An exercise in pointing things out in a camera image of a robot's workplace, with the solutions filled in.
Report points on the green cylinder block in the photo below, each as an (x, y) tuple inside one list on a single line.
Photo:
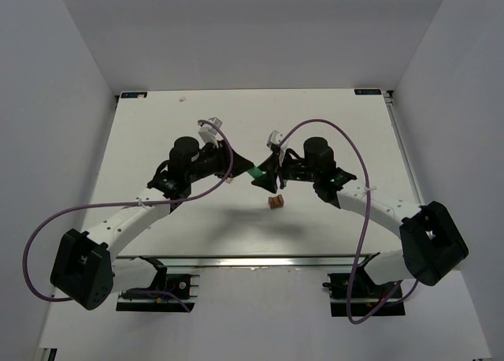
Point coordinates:
[(255, 172)]

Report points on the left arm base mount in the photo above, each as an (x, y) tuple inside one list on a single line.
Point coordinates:
[(145, 284)]

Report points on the right blue corner label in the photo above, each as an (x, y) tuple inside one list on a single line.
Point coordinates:
[(367, 91)]

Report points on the left blue corner label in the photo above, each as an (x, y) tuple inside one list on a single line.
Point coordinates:
[(133, 95)]

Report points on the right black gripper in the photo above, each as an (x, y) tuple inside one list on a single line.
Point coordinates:
[(278, 168)]

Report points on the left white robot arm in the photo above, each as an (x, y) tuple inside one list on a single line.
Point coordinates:
[(87, 267)]

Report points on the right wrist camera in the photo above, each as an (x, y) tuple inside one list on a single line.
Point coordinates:
[(277, 145)]

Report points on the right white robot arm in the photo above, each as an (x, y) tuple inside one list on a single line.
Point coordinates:
[(388, 267)]

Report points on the blue corner label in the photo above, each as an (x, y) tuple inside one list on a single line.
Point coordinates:
[(367, 91), (133, 95)]

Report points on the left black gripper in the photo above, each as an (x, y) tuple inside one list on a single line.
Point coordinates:
[(228, 160)]

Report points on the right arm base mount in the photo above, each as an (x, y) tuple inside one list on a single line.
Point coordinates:
[(364, 297)]

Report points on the brown notched block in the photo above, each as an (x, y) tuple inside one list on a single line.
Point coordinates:
[(276, 202)]

